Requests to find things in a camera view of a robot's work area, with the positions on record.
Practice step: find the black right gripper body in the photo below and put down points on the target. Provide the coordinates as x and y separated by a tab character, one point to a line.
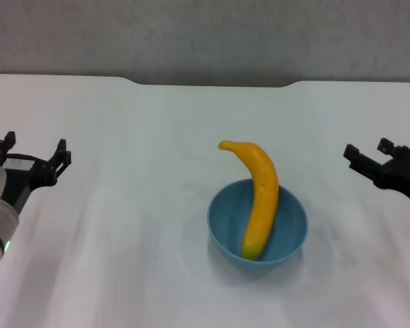
403	177

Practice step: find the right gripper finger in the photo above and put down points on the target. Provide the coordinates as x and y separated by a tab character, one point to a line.
362	162
393	147

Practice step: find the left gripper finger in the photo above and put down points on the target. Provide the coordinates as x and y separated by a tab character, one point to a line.
0	147
59	160

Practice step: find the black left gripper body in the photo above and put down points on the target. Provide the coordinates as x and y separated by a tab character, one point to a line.
24	181

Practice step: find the yellow banana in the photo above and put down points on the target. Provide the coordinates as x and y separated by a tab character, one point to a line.
263	201

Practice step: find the blue bowl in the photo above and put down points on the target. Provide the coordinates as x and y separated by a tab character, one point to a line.
229	218

